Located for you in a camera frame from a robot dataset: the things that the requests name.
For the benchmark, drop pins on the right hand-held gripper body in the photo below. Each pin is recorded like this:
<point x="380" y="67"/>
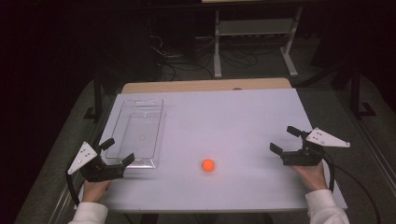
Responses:
<point x="302" y="158"/>

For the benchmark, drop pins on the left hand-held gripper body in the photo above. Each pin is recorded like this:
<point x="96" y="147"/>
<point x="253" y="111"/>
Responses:
<point x="102" y="172"/>

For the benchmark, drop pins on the clear plastic container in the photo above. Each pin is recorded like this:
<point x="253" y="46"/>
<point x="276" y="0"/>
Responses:
<point x="140" y="130"/>

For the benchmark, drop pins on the orange ball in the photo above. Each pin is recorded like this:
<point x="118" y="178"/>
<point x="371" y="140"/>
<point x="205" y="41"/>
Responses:
<point x="208" y="165"/>

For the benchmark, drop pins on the person's left hand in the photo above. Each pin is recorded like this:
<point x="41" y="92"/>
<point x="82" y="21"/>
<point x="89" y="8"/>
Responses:
<point x="93" y="191"/>

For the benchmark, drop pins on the person's right hand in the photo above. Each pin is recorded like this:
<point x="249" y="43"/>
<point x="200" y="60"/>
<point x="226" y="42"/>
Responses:
<point x="311" y="177"/>

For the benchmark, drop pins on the black metal stand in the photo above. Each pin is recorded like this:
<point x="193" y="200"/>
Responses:
<point x="98" y="96"/>
<point x="356" y="90"/>

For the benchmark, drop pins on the wooden table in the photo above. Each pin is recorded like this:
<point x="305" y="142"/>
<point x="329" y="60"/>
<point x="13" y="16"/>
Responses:
<point x="202" y="84"/>

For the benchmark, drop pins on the white metal desk frame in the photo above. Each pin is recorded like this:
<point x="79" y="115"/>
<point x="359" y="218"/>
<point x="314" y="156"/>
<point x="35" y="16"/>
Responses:
<point x="255" y="27"/>

